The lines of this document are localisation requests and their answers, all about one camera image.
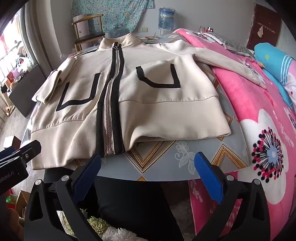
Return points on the cardboard box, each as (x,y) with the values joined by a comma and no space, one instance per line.
(22,201)

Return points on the green white fluffy robe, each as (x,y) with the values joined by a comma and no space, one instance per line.
(120,234)

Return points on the patterned grey tablecloth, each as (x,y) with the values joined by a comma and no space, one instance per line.
(161,157)

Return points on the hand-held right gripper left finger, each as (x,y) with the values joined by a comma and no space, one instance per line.
(86,179)

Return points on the floral hanging cloth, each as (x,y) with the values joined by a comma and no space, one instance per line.
(115,14)

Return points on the pink floral blanket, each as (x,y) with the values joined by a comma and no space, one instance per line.
(242,104)

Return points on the black pants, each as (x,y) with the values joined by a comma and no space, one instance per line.
(129,204)

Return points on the wooden chair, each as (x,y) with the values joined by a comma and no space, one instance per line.
(90,37)

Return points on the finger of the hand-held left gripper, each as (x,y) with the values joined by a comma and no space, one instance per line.
(27,150)

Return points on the white water dispenser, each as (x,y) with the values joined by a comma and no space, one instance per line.
(165,32)

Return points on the dark red door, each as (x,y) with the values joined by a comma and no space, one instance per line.
(268,20)

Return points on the beige hanging cloth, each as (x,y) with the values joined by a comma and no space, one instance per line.
(260,32)

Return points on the small glass bottle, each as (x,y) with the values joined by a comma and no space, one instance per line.
(202,29)

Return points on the grey cabinet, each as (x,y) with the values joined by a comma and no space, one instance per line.
(25,97)

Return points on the blue water jug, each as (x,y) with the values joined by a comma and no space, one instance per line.
(165,18)

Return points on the silver sequined cloth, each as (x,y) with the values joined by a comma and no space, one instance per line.
(235,46)

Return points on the wall socket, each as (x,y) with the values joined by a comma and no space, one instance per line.
(143,29)

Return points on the cream zip jacket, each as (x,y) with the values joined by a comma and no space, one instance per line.
(161,104)

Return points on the blue pillow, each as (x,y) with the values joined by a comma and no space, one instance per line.
(275,58)

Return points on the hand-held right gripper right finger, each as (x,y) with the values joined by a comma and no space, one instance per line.
(208,178)

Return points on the grey curtain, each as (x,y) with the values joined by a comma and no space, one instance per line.
(34,46)

